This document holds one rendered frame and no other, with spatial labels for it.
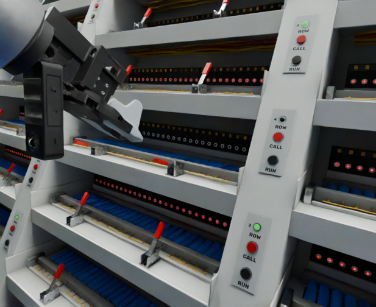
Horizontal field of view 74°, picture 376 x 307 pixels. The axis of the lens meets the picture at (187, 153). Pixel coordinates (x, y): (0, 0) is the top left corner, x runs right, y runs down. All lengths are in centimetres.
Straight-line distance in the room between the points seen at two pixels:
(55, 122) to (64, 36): 10
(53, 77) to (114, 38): 57
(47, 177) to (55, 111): 57
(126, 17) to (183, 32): 40
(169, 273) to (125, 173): 25
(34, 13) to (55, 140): 13
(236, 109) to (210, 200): 19
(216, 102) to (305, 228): 30
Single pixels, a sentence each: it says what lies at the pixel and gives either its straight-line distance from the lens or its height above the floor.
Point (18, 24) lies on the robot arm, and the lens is 30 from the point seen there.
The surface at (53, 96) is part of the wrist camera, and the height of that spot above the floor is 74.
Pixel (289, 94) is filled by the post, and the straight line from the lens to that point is 50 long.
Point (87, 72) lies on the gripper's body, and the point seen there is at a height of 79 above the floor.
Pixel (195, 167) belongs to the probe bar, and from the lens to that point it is 56.
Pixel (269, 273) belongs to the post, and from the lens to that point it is 46.
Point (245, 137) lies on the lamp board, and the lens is 65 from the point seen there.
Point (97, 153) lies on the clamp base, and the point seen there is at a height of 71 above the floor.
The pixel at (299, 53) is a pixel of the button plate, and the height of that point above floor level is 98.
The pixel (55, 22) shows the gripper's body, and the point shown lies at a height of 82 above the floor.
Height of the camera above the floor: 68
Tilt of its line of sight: 8 degrees up
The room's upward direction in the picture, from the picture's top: 16 degrees clockwise
